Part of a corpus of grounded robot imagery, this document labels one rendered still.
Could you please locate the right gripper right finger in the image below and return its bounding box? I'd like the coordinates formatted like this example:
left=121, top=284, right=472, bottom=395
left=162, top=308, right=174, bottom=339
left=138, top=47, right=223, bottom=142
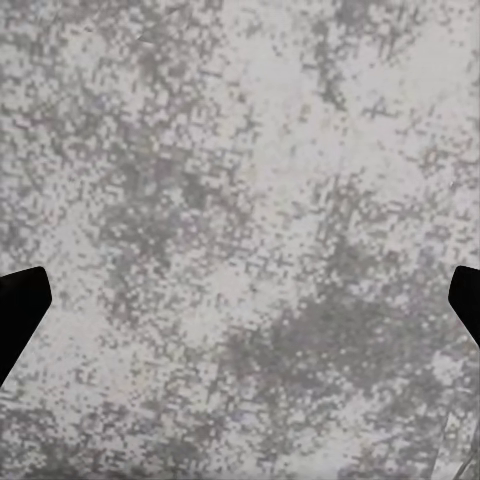
left=448, top=265, right=480, bottom=347

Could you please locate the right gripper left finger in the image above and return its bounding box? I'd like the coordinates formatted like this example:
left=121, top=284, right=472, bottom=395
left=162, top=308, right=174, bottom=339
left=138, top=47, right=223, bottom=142
left=0, top=265, right=52, bottom=386

